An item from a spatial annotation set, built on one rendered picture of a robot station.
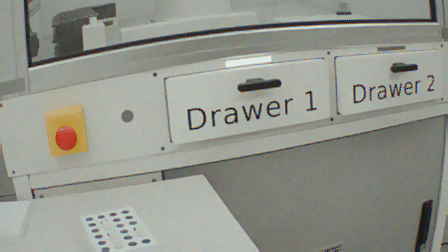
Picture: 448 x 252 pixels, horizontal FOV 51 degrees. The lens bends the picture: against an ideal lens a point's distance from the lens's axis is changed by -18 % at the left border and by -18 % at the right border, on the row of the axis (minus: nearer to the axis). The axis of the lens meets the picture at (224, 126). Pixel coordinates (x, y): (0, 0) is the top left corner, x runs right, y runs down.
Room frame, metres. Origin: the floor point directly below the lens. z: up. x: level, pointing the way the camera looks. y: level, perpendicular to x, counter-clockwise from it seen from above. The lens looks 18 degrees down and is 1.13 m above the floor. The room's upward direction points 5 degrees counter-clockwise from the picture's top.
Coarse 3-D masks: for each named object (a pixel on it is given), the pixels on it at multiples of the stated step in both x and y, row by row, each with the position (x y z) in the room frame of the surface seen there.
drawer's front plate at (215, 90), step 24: (216, 72) 0.91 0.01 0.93; (240, 72) 0.91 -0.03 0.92; (264, 72) 0.92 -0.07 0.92; (288, 72) 0.93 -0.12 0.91; (312, 72) 0.95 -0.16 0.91; (168, 96) 0.88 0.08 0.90; (192, 96) 0.89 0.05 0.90; (216, 96) 0.90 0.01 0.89; (240, 96) 0.91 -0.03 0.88; (264, 96) 0.92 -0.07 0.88; (288, 96) 0.93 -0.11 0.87; (312, 96) 0.95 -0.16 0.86; (192, 120) 0.89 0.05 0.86; (216, 120) 0.90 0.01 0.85; (240, 120) 0.91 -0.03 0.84; (264, 120) 0.92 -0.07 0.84; (288, 120) 0.93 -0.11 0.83; (312, 120) 0.94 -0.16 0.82
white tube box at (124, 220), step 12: (84, 216) 0.66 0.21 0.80; (96, 216) 0.66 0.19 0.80; (108, 216) 0.66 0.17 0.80; (120, 216) 0.66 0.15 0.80; (132, 216) 0.66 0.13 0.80; (84, 228) 0.63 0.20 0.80; (96, 228) 0.62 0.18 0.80; (120, 228) 0.62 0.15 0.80; (132, 228) 0.62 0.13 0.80; (96, 240) 0.59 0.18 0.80; (108, 240) 0.59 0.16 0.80; (132, 240) 0.59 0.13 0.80; (144, 240) 0.59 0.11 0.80; (156, 240) 0.59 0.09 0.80
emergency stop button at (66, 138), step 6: (66, 126) 0.79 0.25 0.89; (60, 132) 0.78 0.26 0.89; (66, 132) 0.78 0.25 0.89; (72, 132) 0.79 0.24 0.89; (60, 138) 0.78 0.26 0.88; (66, 138) 0.78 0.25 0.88; (72, 138) 0.78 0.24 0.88; (60, 144) 0.78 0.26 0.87; (66, 144) 0.78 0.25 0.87; (72, 144) 0.78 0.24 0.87; (66, 150) 0.78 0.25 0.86
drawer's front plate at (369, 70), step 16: (336, 64) 0.97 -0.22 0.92; (352, 64) 0.97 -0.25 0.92; (368, 64) 0.98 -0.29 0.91; (384, 64) 0.99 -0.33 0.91; (432, 64) 1.03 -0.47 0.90; (352, 80) 0.97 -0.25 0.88; (368, 80) 0.98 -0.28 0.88; (384, 80) 0.99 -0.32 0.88; (400, 80) 1.00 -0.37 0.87; (416, 80) 1.01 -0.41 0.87; (352, 96) 0.97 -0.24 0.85; (368, 96) 0.98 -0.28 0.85; (400, 96) 1.00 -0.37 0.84; (416, 96) 1.01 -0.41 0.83; (432, 96) 1.03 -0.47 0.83; (352, 112) 0.97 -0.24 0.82
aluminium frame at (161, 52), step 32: (0, 0) 0.82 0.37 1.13; (0, 32) 0.82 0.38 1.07; (192, 32) 0.93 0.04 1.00; (224, 32) 0.94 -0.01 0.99; (256, 32) 0.94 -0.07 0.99; (288, 32) 0.95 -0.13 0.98; (320, 32) 0.97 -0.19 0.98; (352, 32) 0.99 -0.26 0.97; (384, 32) 1.01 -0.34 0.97; (416, 32) 1.04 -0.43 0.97; (0, 64) 0.82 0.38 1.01; (32, 64) 0.85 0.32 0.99; (64, 64) 0.85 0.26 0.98; (96, 64) 0.87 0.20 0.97; (128, 64) 0.88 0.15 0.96; (160, 64) 0.89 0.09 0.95; (0, 96) 0.82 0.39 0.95
